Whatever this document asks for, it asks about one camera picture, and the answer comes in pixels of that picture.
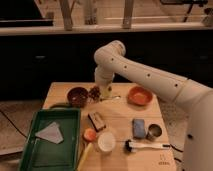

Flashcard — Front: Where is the yellow banana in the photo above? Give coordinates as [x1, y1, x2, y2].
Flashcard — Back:
[76, 143, 93, 171]

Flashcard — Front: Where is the black cable left floor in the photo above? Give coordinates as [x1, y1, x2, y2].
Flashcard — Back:
[0, 109, 28, 139]

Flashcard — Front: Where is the brown rectangular block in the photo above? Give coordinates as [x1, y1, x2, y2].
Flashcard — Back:
[88, 112, 106, 132]

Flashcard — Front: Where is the blue sponge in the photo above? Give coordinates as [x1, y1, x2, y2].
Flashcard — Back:
[133, 119, 146, 139]

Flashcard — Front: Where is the white cup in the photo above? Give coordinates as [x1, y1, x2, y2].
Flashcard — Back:
[97, 132, 116, 153]

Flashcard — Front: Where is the dark grape bunch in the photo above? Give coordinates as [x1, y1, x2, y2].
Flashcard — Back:
[88, 86, 101, 101]

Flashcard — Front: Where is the black cable on floor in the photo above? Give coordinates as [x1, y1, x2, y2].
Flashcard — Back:
[170, 143, 185, 154]

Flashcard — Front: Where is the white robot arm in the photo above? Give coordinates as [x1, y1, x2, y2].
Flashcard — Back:
[94, 40, 213, 171]

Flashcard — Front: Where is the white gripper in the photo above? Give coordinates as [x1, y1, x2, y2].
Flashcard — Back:
[94, 68, 114, 88]

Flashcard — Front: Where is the small metal cup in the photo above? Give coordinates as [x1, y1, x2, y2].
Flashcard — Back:
[146, 124, 162, 141]

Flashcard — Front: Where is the green plastic tray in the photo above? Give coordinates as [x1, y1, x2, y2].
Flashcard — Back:
[18, 108, 81, 171]

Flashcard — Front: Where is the green leafy vegetable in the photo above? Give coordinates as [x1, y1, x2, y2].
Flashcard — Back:
[101, 86, 112, 98]

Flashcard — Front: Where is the orange round fruit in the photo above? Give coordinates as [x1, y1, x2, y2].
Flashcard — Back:
[83, 128, 96, 142]

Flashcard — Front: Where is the purple bowl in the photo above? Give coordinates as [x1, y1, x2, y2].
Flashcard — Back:
[67, 87, 88, 108]

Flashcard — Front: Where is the orange bowl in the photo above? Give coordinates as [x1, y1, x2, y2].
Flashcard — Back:
[127, 86, 153, 106]

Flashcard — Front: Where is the grey folded cloth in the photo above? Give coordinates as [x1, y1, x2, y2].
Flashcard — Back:
[35, 122, 63, 144]

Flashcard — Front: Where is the white handled brush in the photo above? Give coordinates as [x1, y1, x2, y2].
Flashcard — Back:
[125, 139, 170, 152]

